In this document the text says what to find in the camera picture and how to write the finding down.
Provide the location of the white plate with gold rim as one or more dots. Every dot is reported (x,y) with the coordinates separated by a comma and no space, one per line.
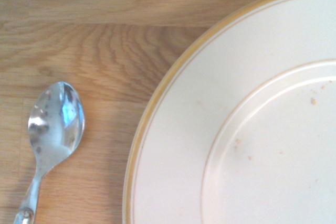
(262,129)

